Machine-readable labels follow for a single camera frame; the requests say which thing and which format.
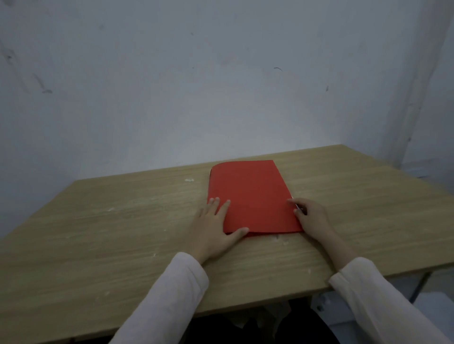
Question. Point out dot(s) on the black table leg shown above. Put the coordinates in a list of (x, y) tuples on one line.
[(421, 286)]

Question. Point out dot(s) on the person's dark trousers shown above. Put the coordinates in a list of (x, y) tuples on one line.
[(248, 328)]

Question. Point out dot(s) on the person's left thumb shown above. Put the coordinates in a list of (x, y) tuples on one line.
[(237, 235)]

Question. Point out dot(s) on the person's right hand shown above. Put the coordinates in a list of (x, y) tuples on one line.
[(314, 221)]

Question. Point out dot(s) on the red paper sheet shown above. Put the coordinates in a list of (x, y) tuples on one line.
[(252, 195)]

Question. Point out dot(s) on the person's right forearm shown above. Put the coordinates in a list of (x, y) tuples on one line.
[(376, 301)]

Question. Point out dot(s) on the person's left forearm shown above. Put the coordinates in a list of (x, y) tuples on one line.
[(166, 301)]

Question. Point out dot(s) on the person's right thumb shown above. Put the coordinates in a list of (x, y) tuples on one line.
[(298, 213)]

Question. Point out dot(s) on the person's left hand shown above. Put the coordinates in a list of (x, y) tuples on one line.
[(209, 234)]

